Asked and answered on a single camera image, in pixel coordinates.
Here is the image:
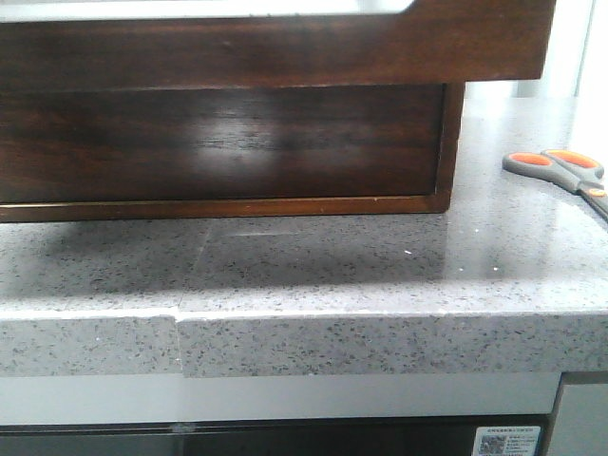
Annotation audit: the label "grey orange scissors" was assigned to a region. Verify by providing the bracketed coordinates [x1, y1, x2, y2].
[502, 149, 607, 220]

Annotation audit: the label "dark wooden drawer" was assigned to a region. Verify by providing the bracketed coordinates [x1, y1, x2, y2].
[1, 1, 555, 92]
[0, 83, 447, 205]

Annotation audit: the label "dark wooden drawer cabinet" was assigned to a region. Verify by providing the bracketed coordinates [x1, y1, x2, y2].
[0, 81, 466, 223]

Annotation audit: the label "black appliance under counter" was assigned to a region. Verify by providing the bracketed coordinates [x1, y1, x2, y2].
[1, 414, 549, 455]

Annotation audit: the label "white QR code label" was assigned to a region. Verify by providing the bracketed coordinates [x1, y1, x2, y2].
[471, 426, 542, 456]

